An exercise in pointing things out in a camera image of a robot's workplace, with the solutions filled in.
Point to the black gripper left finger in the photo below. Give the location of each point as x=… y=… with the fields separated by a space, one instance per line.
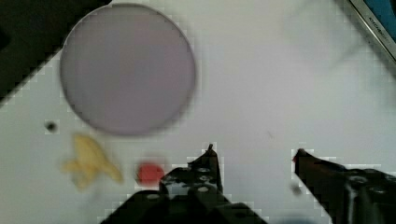
x=186 y=195

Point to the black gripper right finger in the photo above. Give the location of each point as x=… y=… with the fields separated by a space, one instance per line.
x=349 y=196

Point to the red toy strawberry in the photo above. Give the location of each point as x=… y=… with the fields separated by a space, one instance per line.
x=149 y=174

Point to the round lilac plate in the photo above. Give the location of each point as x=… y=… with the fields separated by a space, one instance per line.
x=127 y=69

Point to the silver toaster oven blue door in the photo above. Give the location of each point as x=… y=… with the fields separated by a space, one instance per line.
x=379 y=18

